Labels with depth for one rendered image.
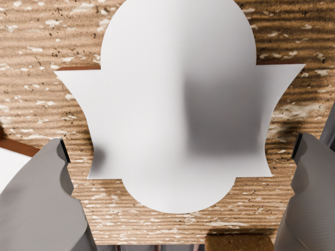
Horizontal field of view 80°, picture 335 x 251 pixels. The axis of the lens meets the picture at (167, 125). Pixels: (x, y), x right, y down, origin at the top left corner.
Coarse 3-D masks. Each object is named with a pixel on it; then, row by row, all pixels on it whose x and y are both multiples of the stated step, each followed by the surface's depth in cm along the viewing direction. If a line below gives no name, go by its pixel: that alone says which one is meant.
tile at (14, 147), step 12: (0, 132) 13; (0, 144) 13; (12, 144) 13; (24, 144) 14; (0, 156) 13; (12, 156) 13; (24, 156) 13; (0, 168) 13; (12, 168) 13; (0, 180) 14; (0, 192) 15
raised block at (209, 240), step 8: (208, 240) 18; (216, 240) 18; (224, 240) 18; (232, 240) 18; (240, 240) 18; (248, 240) 18; (256, 240) 18; (264, 240) 18; (208, 248) 17; (216, 248) 17; (224, 248) 17; (232, 248) 17; (240, 248) 17; (248, 248) 17; (256, 248) 17; (264, 248) 17; (272, 248) 17
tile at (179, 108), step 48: (144, 0) 9; (192, 0) 9; (144, 48) 10; (192, 48) 10; (240, 48) 10; (96, 96) 11; (144, 96) 11; (192, 96) 11; (240, 96) 11; (96, 144) 12; (144, 144) 12; (192, 144) 12; (240, 144) 12; (144, 192) 14; (192, 192) 14
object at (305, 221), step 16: (304, 144) 10; (320, 144) 10; (304, 160) 9; (320, 160) 9; (304, 176) 8; (320, 176) 8; (304, 192) 7; (320, 192) 7; (288, 208) 7; (304, 208) 7; (320, 208) 7; (288, 224) 6; (304, 224) 6; (320, 224) 6; (288, 240) 6; (304, 240) 6; (320, 240) 6
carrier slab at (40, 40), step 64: (0, 0) 10; (64, 0) 10; (256, 0) 10; (320, 0) 10; (0, 64) 11; (64, 64) 11; (320, 64) 11; (64, 128) 13; (320, 128) 13; (128, 192) 16; (256, 192) 16
